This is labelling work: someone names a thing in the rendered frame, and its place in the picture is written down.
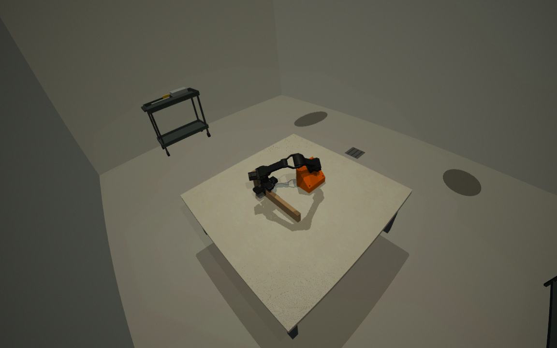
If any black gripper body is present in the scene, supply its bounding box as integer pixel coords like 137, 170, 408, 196
252, 176, 278, 195

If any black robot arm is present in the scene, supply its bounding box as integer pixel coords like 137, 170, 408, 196
248, 153, 321, 191

